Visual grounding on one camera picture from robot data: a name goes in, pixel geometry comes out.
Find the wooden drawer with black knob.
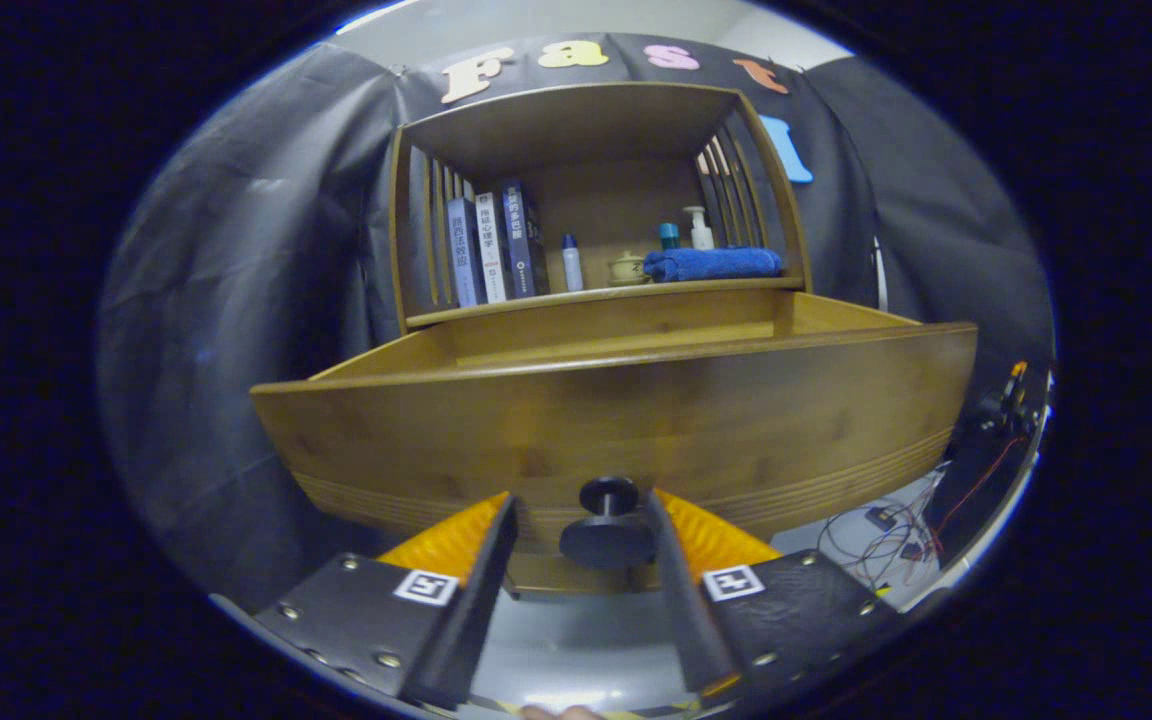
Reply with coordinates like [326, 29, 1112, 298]
[249, 290, 979, 596]

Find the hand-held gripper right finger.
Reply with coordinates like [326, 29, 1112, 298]
[648, 488, 905, 701]

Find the light blue book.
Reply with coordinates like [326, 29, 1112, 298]
[446, 197, 487, 308]

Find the black backdrop cloth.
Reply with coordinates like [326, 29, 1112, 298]
[96, 33, 1057, 611]

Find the dark blue book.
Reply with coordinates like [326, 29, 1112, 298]
[499, 179, 551, 299]

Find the white book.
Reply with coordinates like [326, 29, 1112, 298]
[474, 192, 512, 304]

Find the orange black tool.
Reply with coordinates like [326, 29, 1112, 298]
[976, 360, 1037, 441]

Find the wooden countertop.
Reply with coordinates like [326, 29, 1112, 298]
[406, 262, 805, 329]

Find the folded blue towel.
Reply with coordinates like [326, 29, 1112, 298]
[643, 246, 784, 284]

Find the tangle of thin cables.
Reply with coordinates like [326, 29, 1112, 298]
[816, 470, 947, 591]

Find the wooden cabinet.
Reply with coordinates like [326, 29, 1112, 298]
[388, 82, 815, 336]

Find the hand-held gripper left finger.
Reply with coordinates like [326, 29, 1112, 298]
[251, 490, 520, 711]

